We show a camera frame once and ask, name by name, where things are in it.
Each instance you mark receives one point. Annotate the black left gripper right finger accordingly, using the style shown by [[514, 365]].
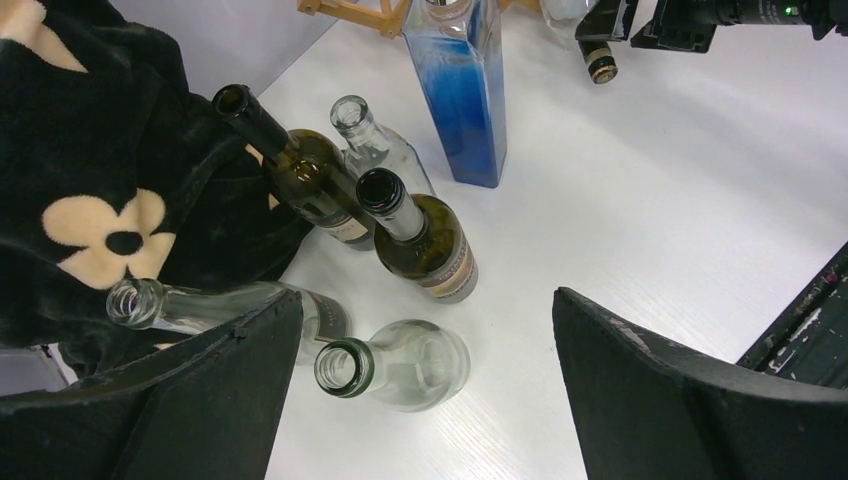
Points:
[[647, 407]]

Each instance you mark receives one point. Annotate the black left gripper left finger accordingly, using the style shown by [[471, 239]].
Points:
[[206, 408]]

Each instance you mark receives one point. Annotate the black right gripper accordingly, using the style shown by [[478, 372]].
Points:
[[680, 26]]

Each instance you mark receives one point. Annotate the clear glass bottle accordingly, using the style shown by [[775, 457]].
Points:
[[565, 14], [372, 145]]

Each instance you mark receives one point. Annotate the clear bottle with dark label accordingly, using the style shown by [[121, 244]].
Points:
[[142, 304]]

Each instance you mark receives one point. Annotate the blue square glass bottle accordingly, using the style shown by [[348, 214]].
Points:
[[456, 50]]

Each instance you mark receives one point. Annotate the clear bottle with black label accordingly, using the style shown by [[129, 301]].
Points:
[[408, 365]]

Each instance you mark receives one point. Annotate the green wine bottle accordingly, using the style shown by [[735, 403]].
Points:
[[418, 237], [305, 168]]

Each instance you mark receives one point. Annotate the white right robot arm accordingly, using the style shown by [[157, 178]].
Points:
[[822, 16]]

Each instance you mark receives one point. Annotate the small dark bottle neck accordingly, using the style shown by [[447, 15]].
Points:
[[600, 62]]

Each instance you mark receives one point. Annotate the wooden lattice wine rack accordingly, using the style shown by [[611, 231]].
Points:
[[358, 10]]

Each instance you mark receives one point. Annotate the black floral plush blanket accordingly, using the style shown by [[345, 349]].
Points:
[[112, 168]]

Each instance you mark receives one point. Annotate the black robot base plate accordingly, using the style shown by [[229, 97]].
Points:
[[807, 342]]

